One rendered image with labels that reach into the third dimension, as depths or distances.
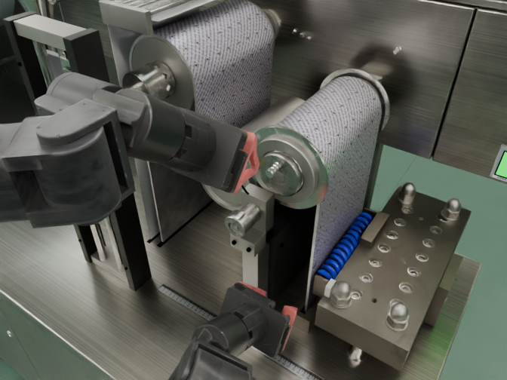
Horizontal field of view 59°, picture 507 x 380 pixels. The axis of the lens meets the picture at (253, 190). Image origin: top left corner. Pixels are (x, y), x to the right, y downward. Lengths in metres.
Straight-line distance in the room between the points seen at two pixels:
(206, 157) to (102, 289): 0.63
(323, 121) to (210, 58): 0.21
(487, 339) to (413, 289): 1.37
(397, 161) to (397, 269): 2.19
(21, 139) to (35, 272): 0.77
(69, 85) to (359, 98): 0.51
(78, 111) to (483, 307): 2.11
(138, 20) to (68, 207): 0.43
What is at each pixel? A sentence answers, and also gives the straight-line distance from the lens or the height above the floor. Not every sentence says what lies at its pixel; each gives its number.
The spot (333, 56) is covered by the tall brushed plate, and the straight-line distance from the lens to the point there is 0.97.
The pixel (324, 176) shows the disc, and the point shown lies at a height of 1.26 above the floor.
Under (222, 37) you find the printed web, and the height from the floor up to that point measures 1.39.
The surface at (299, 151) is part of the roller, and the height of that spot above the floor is 1.30.
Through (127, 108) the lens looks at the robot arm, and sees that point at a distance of 0.39.
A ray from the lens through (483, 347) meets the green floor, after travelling 2.18.
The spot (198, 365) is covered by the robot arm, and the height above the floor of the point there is 1.21.
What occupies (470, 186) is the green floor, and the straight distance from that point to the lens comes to 2.98.
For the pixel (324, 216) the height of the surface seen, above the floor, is 1.16.
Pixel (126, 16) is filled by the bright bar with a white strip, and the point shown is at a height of 1.44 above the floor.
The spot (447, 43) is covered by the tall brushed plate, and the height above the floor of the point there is 1.38.
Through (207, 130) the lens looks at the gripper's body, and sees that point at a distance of 0.45.
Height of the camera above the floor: 1.66
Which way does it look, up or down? 39 degrees down
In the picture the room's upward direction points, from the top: straight up
